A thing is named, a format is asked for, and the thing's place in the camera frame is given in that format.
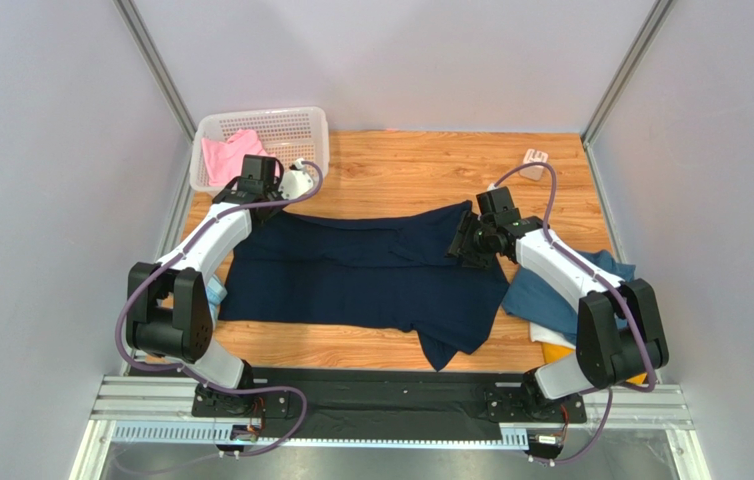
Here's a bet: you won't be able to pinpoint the teal blue t shirt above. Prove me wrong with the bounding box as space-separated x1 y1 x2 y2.
501 250 636 344

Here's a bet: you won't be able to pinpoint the right corner aluminium post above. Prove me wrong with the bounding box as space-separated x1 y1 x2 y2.
581 0 677 148

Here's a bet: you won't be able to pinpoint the corner aluminium post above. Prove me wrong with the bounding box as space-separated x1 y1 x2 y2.
581 0 677 148
113 0 196 142

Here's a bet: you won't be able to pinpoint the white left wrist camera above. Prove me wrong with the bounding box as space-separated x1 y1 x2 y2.
279 158 315 200

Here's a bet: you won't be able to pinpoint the white perforated plastic basket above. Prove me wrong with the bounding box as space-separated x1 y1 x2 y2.
189 106 330 195

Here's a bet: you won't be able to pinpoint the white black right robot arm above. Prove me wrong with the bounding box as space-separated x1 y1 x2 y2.
447 186 669 420

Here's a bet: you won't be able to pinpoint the left corner aluminium post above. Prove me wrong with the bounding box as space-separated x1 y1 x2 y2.
113 0 196 142

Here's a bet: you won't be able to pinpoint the navy blue t shirt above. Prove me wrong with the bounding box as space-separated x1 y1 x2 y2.
219 201 510 371

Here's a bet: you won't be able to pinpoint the pink t shirt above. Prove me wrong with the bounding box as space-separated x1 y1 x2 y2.
201 129 268 187

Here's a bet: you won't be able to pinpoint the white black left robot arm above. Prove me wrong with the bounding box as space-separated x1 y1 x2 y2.
115 155 294 416

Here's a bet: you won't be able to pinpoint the white t shirt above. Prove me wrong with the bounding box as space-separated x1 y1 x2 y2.
529 323 576 350

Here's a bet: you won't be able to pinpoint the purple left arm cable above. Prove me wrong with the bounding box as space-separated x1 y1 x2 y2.
114 160 325 458

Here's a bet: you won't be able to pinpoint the aluminium front rail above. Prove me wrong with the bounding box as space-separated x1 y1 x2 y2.
70 376 711 479

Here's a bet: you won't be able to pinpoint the small pink white box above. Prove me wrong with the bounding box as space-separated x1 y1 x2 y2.
519 149 549 181

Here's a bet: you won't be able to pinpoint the yellow t shirt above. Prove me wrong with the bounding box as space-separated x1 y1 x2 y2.
541 343 647 385

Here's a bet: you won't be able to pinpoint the light blue headphones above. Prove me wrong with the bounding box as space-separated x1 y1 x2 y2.
205 274 227 326

